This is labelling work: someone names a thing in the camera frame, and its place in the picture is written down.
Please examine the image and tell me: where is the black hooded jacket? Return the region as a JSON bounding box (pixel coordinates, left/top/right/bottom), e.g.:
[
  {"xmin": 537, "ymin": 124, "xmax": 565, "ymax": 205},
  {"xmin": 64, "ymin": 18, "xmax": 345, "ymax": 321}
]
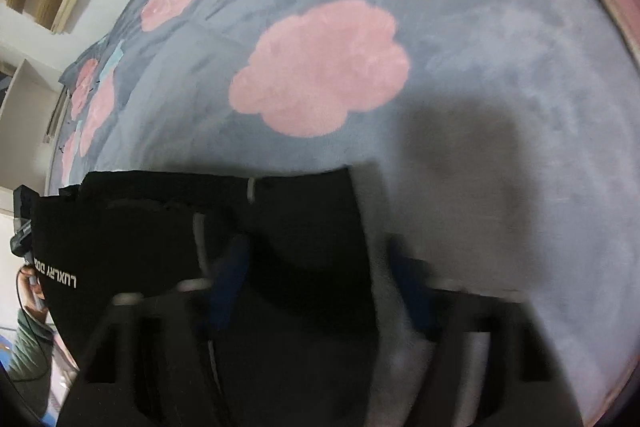
[{"xmin": 31, "ymin": 164, "xmax": 401, "ymax": 427}]

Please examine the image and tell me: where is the white bookshelf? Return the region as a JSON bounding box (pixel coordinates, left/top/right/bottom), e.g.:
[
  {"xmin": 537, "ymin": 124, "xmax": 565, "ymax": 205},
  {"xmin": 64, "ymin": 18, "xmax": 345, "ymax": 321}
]
[{"xmin": 0, "ymin": 57, "xmax": 66, "ymax": 148}]

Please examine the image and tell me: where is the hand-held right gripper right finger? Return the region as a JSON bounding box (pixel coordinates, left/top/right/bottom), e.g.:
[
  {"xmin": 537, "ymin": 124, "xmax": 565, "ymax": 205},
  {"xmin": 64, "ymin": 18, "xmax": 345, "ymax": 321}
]
[{"xmin": 384, "ymin": 237, "xmax": 587, "ymax": 427}]

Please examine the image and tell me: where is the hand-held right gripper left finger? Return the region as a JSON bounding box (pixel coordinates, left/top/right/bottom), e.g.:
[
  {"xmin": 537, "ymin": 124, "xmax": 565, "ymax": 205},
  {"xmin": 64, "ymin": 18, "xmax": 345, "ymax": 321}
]
[{"xmin": 57, "ymin": 234, "xmax": 251, "ymax": 427}]

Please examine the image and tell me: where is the person's left hand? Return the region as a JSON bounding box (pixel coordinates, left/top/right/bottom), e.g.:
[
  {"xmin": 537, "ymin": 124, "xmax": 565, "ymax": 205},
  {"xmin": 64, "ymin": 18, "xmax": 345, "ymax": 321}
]
[{"xmin": 16, "ymin": 263, "xmax": 49, "ymax": 310}]

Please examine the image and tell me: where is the grey floral blanket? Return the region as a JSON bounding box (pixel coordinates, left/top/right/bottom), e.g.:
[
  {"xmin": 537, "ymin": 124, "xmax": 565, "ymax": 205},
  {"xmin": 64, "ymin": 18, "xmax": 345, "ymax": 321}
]
[{"xmin": 45, "ymin": 0, "xmax": 640, "ymax": 427}]

